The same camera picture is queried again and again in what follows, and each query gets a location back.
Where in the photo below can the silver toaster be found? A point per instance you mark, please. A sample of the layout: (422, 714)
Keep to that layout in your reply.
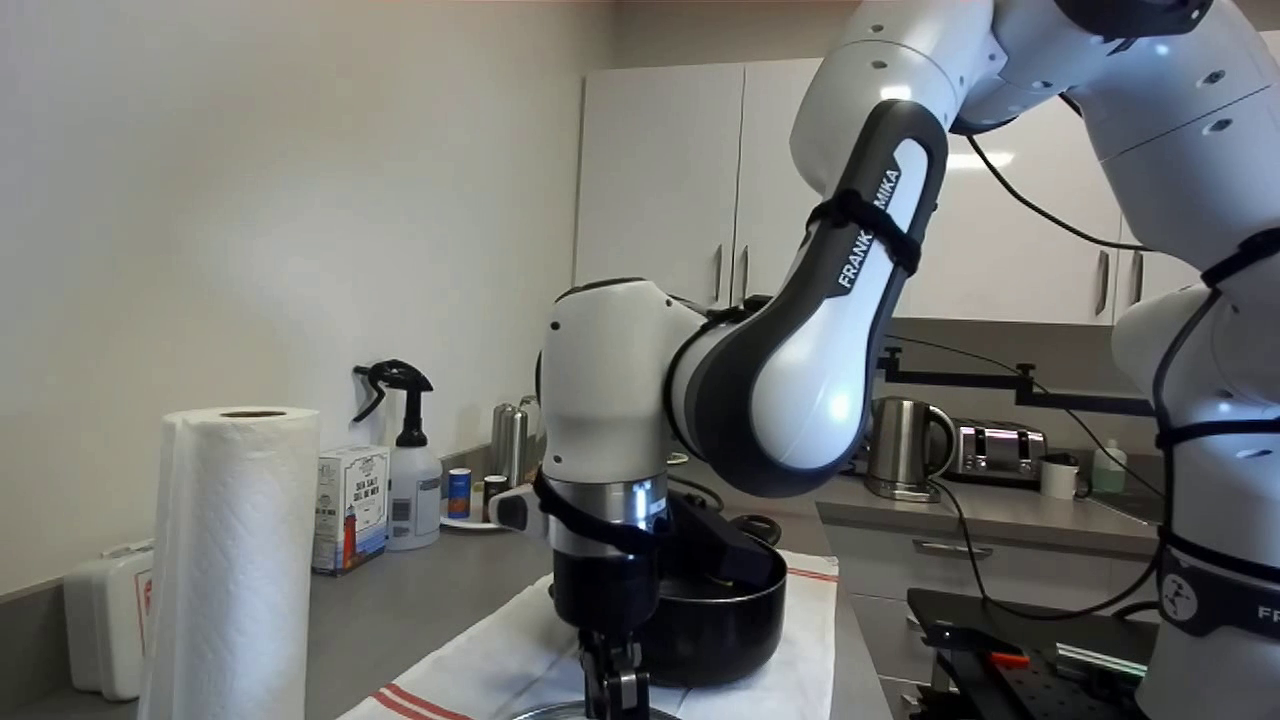
(1003, 453)

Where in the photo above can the stainless steel electric kettle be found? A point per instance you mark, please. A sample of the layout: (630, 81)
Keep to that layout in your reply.
(907, 445)

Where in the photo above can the black cooking pot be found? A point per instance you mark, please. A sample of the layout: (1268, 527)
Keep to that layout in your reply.
(724, 613)

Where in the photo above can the white box with red print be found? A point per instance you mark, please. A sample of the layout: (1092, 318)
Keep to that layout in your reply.
(107, 626)

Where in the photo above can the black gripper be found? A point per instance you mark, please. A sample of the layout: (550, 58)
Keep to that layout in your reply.
(604, 583)

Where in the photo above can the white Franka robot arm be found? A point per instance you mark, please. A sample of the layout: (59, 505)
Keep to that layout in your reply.
(803, 386)

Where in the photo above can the small jar with blue label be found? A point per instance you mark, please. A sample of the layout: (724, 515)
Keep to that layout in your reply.
(459, 495)

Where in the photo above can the white round plate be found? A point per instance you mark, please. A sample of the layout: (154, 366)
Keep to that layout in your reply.
(467, 527)

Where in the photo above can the small dark jar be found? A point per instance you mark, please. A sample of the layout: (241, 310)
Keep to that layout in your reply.
(495, 498)

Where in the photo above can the green plastic bottle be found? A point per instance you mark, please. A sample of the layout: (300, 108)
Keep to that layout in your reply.
(1111, 471)

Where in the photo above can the white cup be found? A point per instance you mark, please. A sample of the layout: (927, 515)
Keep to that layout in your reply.
(1056, 482)

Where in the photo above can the white paper towel roll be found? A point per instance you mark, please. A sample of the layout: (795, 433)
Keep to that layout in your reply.
(232, 562)

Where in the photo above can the white towel with red stripes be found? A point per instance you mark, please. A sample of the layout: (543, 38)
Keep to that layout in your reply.
(467, 667)

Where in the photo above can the stainless steel grinder mill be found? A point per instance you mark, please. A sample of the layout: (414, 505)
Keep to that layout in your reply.
(509, 441)

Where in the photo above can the white spray bottle black trigger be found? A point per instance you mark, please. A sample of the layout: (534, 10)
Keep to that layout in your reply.
(414, 495)

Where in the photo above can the small white carton box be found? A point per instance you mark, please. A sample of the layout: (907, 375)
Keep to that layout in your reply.
(350, 505)

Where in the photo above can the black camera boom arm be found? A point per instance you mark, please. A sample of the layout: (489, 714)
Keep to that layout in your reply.
(1065, 397)

